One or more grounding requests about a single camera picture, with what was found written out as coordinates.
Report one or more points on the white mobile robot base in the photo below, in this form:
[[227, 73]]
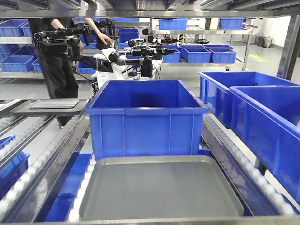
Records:
[[139, 62]]

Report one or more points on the blue bin behind tray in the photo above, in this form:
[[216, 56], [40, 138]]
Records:
[[145, 118]]

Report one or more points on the large grey metal tray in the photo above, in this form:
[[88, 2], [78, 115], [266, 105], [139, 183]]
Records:
[[156, 187]]

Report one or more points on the dark tray on left rollers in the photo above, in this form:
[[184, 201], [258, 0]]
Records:
[[24, 110]]

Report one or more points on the small silver tray left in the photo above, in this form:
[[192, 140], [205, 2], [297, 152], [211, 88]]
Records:
[[54, 104]]

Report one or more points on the blue bin right far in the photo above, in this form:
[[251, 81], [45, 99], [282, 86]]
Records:
[[216, 89]]

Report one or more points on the person in black clothes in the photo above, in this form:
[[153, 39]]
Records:
[[59, 78]]

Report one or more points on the blue bin right near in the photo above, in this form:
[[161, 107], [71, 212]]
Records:
[[267, 120]]

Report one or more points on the wheeled steel cart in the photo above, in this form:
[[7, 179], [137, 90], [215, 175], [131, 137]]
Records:
[[202, 51]]

